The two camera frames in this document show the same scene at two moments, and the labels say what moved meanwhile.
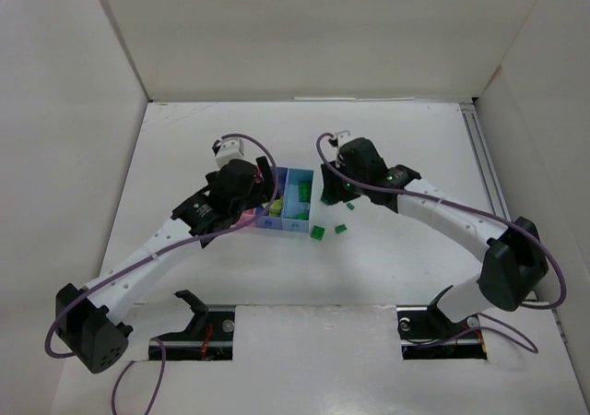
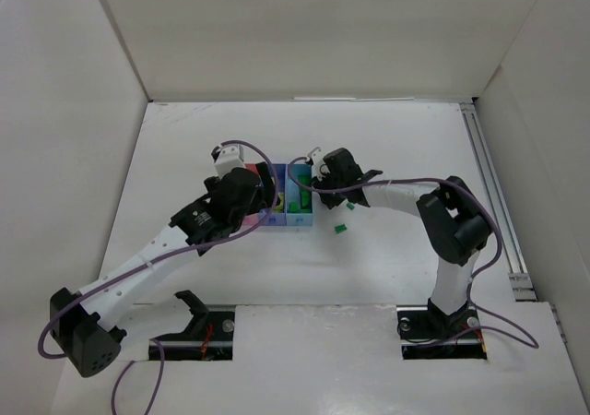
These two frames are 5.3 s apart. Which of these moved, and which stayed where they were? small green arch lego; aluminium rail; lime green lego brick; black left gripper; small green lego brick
Moved: small green lego brick; lime green lego brick
Stayed: aluminium rail; black left gripper; small green arch lego
